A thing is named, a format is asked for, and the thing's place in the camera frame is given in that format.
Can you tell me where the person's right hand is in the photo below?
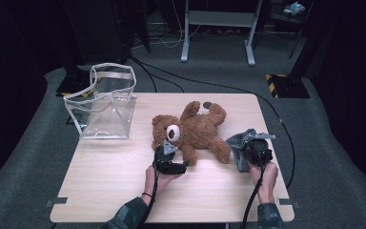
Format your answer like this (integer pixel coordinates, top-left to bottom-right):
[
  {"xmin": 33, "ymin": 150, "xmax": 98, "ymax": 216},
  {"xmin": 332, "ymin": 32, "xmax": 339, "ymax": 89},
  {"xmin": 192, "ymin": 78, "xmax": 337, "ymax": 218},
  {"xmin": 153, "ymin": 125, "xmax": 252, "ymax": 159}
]
[{"xmin": 250, "ymin": 161, "xmax": 280, "ymax": 204}]

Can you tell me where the white metal desk frame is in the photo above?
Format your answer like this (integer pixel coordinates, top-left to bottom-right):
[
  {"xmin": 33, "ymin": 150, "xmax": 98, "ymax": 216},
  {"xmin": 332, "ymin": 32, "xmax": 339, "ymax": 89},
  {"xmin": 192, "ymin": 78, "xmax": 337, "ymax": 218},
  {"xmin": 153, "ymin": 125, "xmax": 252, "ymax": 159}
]
[{"xmin": 180, "ymin": 0, "xmax": 264, "ymax": 67}]

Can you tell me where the person's left hand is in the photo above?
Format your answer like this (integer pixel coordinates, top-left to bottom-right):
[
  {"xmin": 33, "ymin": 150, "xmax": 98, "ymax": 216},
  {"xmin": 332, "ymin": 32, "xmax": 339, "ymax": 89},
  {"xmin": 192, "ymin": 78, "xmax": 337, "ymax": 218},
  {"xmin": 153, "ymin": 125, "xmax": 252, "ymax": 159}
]
[{"xmin": 144, "ymin": 165, "xmax": 183, "ymax": 205}]

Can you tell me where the clear plastic bag white trim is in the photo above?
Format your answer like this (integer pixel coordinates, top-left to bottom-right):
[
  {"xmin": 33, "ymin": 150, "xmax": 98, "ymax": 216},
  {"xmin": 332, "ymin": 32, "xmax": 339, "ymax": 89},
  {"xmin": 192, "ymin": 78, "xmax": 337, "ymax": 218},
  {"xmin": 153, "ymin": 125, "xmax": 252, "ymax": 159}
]
[{"xmin": 63, "ymin": 62, "xmax": 138, "ymax": 140}]

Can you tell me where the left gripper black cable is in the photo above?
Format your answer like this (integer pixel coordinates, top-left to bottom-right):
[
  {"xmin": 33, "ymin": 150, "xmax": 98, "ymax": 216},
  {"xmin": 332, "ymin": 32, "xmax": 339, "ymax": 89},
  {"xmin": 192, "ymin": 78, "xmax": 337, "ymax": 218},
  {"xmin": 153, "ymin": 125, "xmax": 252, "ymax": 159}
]
[{"xmin": 137, "ymin": 155, "xmax": 160, "ymax": 229}]

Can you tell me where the black stand base striped edge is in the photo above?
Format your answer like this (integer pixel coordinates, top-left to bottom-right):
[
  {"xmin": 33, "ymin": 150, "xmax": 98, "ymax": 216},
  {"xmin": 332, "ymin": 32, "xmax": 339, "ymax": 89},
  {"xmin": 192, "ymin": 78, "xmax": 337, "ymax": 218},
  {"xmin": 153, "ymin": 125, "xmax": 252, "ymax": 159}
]
[
  {"xmin": 55, "ymin": 68, "xmax": 97, "ymax": 98},
  {"xmin": 265, "ymin": 73, "xmax": 312, "ymax": 99}
]

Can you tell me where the blue white packet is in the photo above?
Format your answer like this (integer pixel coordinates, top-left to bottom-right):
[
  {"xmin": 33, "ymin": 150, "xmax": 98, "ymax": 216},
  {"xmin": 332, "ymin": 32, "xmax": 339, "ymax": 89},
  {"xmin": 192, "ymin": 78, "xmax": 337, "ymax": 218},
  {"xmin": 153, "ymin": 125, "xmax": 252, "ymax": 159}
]
[{"xmin": 282, "ymin": 1, "xmax": 306, "ymax": 17}]

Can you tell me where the black cabinet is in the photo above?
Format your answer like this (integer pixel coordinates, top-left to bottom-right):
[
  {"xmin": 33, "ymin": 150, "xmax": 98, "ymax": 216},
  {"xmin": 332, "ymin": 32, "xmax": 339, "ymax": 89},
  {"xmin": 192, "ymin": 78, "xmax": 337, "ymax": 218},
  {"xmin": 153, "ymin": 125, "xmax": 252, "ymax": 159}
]
[{"xmin": 61, "ymin": 0, "xmax": 132, "ymax": 65}]

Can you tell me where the grey table bracket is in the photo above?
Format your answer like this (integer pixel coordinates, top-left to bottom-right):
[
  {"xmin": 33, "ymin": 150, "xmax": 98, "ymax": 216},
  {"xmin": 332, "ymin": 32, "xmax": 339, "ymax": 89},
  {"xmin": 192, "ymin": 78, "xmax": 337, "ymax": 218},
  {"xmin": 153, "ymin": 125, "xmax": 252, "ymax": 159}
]
[
  {"xmin": 276, "ymin": 198, "xmax": 300, "ymax": 209},
  {"xmin": 44, "ymin": 197, "xmax": 69, "ymax": 208}
]

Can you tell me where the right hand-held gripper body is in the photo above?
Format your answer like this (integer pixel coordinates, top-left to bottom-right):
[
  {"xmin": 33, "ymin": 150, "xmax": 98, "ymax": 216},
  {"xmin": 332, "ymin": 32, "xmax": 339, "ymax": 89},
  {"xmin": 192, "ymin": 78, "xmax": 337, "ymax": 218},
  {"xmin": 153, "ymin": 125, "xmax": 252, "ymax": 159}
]
[{"xmin": 243, "ymin": 132, "xmax": 276, "ymax": 167}]

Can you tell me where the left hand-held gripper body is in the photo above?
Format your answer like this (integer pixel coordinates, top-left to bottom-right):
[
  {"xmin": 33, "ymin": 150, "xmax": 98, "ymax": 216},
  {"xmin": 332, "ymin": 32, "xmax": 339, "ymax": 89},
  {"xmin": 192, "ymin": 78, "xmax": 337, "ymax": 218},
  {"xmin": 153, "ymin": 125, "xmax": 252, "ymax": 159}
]
[{"xmin": 152, "ymin": 139, "xmax": 179, "ymax": 176}]

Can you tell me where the grey cloth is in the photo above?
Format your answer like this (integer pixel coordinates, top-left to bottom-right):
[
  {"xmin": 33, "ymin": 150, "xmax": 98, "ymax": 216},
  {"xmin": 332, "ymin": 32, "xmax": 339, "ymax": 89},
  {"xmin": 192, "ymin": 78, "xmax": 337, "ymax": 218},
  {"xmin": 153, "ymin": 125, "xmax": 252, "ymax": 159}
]
[{"xmin": 225, "ymin": 128, "xmax": 258, "ymax": 174}]

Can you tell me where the short black floor cable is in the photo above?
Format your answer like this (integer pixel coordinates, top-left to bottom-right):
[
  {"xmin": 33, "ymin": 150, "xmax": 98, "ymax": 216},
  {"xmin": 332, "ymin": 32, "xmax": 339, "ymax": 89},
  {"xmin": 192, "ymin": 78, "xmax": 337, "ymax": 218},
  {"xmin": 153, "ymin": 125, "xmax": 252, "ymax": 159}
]
[{"xmin": 130, "ymin": 56, "xmax": 186, "ymax": 94}]

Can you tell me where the white floor cable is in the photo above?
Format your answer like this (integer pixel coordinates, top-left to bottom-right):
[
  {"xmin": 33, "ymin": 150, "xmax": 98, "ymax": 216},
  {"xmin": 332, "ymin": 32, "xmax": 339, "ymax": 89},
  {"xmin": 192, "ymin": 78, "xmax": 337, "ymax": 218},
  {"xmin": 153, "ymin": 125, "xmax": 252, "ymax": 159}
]
[{"xmin": 132, "ymin": 0, "xmax": 202, "ymax": 50}]

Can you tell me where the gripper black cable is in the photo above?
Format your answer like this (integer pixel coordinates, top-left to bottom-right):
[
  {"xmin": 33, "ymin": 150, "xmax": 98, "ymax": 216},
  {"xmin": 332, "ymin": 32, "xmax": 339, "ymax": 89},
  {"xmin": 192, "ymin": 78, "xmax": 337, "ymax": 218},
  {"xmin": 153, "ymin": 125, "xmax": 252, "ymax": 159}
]
[
  {"xmin": 137, "ymin": 155, "xmax": 160, "ymax": 229},
  {"xmin": 240, "ymin": 152, "xmax": 267, "ymax": 229}
]

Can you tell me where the brown teddy bear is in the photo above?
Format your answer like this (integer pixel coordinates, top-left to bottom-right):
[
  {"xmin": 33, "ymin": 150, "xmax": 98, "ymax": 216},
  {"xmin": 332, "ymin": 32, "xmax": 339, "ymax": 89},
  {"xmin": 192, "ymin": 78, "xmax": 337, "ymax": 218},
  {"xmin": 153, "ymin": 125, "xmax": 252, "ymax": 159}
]
[{"xmin": 151, "ymin": 100, "xmax": 232, "ymax": 167}]

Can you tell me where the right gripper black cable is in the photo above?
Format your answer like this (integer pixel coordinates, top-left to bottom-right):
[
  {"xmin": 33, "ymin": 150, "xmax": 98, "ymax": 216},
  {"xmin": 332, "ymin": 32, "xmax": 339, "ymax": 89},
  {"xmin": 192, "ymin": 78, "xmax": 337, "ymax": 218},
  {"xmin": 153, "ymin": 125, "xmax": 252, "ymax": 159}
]
[{"xmin": 240, "ymin": 152, "xmax": 267, "ymax": 229}]

